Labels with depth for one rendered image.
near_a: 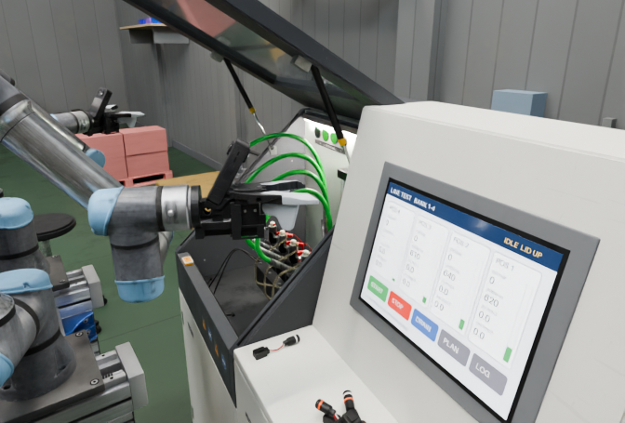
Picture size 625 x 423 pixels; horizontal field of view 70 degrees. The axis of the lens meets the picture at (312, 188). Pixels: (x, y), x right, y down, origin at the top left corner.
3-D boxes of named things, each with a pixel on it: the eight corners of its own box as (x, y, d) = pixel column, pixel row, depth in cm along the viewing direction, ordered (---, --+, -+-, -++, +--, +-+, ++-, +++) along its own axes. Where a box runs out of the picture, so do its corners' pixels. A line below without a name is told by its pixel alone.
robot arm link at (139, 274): (171, 272, 84) (166, 218, 80) (162, 305, 73) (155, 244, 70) (127, 275, 83) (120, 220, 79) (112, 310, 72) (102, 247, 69)
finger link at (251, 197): (292, 202, 71) (247, 198, 75) (292, 191, 71) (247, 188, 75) (277, 208, 67) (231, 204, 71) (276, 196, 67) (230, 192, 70)
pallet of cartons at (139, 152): (66, 180, 579) (57, 129, 558) (157, 167, 641) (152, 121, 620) (74, 198, 514) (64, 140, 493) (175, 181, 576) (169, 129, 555)
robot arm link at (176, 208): (167, 181, 75) (159, 190, 67) (195, 180, 76) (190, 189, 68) (170, 224, 77) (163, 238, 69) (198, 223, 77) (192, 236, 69)
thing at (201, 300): (180, 291, 170) (177, 253, 165) (192, 288, 172) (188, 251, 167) (231, 400, 118) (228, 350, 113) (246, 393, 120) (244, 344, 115)
